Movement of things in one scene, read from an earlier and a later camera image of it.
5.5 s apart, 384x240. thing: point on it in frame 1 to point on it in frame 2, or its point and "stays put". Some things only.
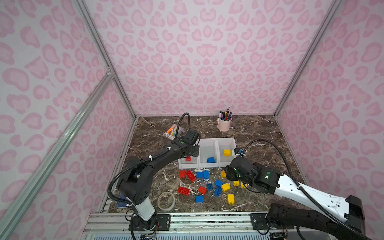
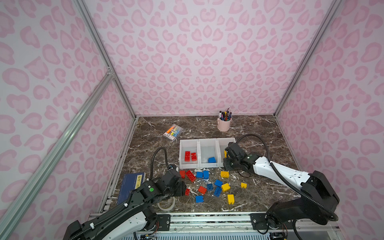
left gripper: x=196 y=153 to x=182 y=187
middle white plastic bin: x=209 y=153 stays put
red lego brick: x=183 y=190 stays put
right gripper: x=229 y=170 to x=226 y=161
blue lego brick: x=211 y=160 stays put
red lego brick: x=182 y=174 stays put
